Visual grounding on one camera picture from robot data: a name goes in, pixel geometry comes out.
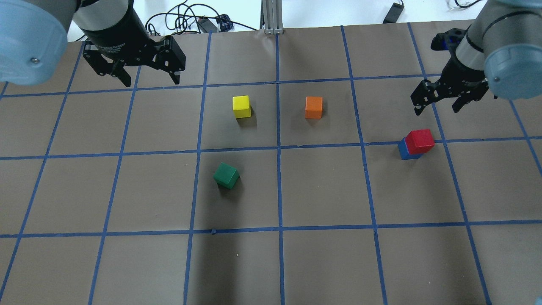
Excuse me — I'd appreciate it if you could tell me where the black wrist camera image left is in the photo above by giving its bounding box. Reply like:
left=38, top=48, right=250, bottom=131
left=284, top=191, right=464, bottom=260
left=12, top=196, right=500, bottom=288
left=430, top=28, right=467, bottom=51

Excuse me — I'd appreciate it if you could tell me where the aluminium frame post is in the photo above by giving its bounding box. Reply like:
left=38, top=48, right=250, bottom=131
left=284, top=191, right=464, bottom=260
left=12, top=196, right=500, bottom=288
left=260, top=0, right=284, bottom=35

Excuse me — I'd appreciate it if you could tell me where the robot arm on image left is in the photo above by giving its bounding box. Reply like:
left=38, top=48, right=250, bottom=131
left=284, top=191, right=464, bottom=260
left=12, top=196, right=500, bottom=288
left=410, top=0, right=542, bottom=115

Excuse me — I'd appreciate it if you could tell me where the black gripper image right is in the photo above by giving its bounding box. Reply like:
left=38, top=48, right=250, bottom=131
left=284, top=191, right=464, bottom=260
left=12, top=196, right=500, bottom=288
left=80, top=8, right=186, bottom=87

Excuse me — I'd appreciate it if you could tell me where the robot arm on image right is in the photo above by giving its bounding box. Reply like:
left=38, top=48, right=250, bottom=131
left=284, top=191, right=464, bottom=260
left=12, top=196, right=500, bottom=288
left=0, top=0, right=186, bottom=87

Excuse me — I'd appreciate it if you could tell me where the green wooden block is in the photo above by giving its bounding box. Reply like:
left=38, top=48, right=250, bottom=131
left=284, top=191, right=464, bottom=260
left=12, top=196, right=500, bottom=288
left=213, top=162, right=240, bottom=189

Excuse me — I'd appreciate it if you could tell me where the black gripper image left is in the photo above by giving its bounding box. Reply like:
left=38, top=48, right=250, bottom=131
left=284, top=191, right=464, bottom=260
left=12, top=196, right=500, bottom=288
left=410, top=57, right=489, bottom=116

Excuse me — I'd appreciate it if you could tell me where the red wooden block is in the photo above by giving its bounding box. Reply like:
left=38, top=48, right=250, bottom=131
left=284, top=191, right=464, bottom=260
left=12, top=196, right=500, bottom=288
left=405, top=129, right=435, bottom=155

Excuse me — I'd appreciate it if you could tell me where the black power brick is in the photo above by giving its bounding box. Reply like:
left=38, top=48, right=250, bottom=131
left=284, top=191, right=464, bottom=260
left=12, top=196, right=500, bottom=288
left=383, top=3, right=404, bottom=24

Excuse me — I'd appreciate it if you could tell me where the orange wooden block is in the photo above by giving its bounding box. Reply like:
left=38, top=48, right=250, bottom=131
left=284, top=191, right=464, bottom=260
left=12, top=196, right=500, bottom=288
left=304, top=96, right=324, bottom=119

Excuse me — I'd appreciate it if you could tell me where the yellow wooden block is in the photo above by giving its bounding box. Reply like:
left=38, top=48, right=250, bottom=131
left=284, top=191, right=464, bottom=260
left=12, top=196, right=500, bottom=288
left=232, top=95, right=252, bottom=119

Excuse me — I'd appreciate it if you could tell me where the blue wooden block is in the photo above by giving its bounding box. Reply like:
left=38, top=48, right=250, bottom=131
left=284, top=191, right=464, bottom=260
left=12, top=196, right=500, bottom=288
left=398, top=138, right=424, bottom=160

